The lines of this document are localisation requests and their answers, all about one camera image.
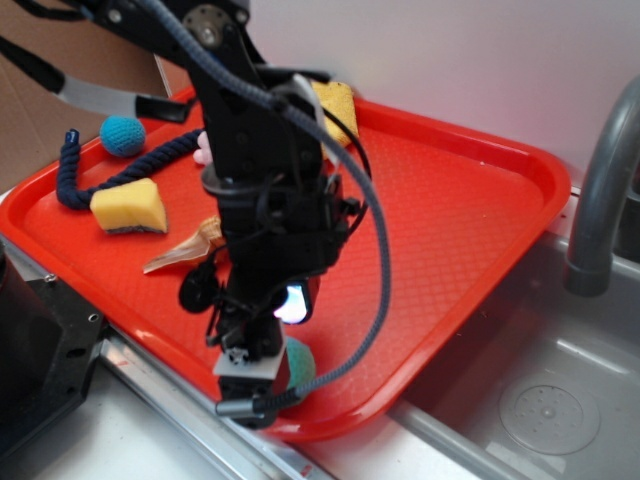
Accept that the yellow cloth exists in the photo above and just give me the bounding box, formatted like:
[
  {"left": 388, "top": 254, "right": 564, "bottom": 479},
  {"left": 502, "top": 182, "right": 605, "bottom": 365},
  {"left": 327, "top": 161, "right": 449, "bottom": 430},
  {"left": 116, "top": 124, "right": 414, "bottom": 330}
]
[{"left": 311, "top": 81, "right": 359, "bottom": 147}]

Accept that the tan spiral seashell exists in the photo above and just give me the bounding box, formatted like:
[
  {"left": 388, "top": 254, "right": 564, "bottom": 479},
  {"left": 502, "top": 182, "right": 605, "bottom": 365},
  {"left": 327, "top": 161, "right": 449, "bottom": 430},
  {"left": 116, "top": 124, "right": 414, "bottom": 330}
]
[{"left": 142, "top": 215, "right": 225, "bottom": 274}]

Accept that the red plastic tray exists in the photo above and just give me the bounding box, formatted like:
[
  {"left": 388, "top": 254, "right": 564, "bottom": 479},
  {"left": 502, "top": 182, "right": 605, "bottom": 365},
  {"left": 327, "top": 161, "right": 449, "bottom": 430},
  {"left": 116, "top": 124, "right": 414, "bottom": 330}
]
[{"left": 1, "top": 100, "right": 570, "bottom": 443}]

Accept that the blue crocheted ball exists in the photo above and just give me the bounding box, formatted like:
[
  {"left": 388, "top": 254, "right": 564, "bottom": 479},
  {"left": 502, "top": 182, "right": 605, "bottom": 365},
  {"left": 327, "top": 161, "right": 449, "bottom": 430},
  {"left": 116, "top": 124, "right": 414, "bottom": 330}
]
[{"left": 99, "top": 116, "right": 146, "bottom": 158}]

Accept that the sink drain cover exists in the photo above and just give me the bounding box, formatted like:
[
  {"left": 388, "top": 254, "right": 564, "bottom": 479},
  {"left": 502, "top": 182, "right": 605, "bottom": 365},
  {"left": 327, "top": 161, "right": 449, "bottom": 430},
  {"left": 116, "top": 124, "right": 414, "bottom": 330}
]
[{"left": 499, "top": 379, "right": 601, "bottom": 456}]

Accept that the pink plush toy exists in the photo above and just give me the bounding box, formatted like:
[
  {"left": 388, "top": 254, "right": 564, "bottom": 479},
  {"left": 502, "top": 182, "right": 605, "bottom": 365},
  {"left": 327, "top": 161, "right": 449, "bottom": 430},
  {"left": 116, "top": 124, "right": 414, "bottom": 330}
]
[{"left": 193, "top": 131, "right": 213, "bottom": 166}]

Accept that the green dimpled ball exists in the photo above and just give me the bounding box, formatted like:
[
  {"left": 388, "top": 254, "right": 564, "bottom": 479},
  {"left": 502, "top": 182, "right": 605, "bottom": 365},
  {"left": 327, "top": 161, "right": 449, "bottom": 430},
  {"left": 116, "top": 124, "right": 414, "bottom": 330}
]
[{"left": 278, "top": 337, "right": 316, "bottom": 393}]

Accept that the grey braided cable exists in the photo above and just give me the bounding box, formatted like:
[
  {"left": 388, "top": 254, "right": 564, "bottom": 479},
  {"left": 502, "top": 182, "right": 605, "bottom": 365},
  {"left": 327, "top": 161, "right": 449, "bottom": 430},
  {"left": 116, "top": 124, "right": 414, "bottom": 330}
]
[{"left": 134, "top": 0, "right": 392, "bottom": 417}]

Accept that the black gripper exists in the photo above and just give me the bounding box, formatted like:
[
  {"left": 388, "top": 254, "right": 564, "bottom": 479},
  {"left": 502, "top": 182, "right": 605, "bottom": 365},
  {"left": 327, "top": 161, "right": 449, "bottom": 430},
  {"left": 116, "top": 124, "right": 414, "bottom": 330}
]
[{"left": 179, "top": 173, "right": 363, "bottom": 360}]

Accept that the brown cardboard sheet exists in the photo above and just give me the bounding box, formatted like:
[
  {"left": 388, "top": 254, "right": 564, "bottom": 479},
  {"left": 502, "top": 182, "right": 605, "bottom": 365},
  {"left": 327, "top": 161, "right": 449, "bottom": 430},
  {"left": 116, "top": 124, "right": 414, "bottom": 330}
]
[{"left": 1, "top": 1, "right": 190, "bottom": 192}]

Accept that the grey sink basin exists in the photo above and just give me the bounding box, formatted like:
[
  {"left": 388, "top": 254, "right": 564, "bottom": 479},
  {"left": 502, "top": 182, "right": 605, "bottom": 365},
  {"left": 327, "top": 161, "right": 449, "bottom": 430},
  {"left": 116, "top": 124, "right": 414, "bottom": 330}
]
[{"left": 306, "top": 235, "right": 639, "bottom": 479}]

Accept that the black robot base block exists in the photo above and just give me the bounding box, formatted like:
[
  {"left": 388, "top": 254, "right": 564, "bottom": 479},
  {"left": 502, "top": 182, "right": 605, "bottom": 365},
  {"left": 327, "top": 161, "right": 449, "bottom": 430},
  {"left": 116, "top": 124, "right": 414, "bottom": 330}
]
[{"left": 1, "top": 249, "right": 105, "bottom": 460}]

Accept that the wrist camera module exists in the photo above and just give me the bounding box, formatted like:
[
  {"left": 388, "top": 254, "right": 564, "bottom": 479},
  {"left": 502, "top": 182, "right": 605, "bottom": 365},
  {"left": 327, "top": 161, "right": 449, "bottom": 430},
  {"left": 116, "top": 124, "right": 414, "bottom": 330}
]
[{"left": 213, "top": 349, "right": 290, "bottom": 430}]

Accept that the yellow sponge wedge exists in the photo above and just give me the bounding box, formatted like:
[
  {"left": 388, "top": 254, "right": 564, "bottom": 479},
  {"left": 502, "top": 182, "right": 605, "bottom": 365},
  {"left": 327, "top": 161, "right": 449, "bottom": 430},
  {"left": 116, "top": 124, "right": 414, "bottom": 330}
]
[{"left": 89, "top": 178, "right": 169, "bottom": 234}]

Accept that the grey faucet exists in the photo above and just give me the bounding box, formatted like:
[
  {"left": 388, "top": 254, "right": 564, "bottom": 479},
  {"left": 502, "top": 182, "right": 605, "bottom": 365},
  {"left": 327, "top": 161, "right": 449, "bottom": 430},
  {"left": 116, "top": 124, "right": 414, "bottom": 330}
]
[{"left": 563, "top": 78, "right": 639, "bottom": 297}]

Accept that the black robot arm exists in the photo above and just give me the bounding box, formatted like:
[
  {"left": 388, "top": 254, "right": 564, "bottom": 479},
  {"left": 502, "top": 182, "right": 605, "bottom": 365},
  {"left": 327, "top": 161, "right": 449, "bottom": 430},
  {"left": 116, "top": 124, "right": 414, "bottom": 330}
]
[{"left": 23, "top": 1, "right": 363, "bottom": 362}]

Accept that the navy blue rope toy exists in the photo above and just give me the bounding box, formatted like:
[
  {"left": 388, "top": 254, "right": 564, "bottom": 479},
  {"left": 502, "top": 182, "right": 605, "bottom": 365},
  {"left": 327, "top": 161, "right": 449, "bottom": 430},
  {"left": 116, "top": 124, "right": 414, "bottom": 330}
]
[{"left": 56, "top": 129, "right": 204, "bottom": 210}]

